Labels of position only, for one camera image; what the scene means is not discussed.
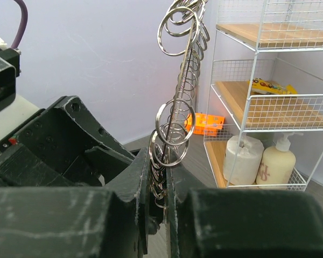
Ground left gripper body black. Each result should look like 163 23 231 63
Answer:
0 96 135 187

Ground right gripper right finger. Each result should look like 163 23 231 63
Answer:
165 164 323 257

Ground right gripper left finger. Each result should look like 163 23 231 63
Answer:
0 146 150 257

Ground metal keyring disc with rings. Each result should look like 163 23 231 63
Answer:
148 0 210 232

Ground white toilet paper roll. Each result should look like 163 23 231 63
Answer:
223 135 264 185

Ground cream lotion pump bottle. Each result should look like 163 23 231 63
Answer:
256 132 302 190

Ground orange plastic crate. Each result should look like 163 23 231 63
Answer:
193 113 225 136

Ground yellow snack packet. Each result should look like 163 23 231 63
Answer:
252 78 298 95

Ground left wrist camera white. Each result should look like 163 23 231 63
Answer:
0 37 40 153

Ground white wire shelf rack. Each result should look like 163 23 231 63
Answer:
204 1 323 191

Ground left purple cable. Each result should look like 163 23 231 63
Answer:
10 0 29 51

